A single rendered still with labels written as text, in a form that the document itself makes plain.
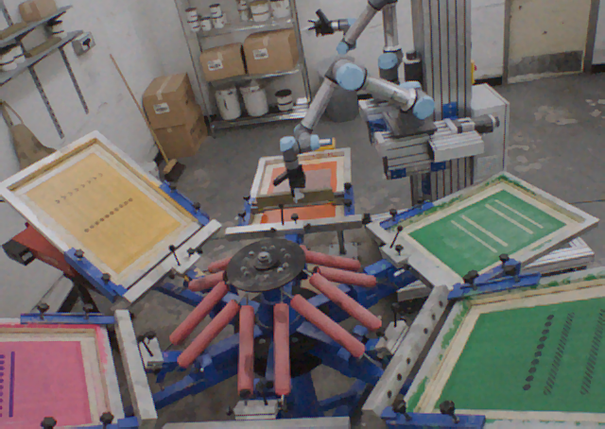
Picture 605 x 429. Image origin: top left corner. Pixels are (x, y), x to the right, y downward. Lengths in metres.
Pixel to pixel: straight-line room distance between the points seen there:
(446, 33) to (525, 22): 3.71
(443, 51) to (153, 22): 4.29
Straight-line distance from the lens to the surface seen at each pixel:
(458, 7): 2.84
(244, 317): 1.80
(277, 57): 5.76
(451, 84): 2.95
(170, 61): 6.57
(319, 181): 2.98
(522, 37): 6.57
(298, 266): 1.83
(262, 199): 2.68
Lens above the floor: 2.47
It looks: 32 degrees down
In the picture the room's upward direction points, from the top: 11 degrees counter-clockwise
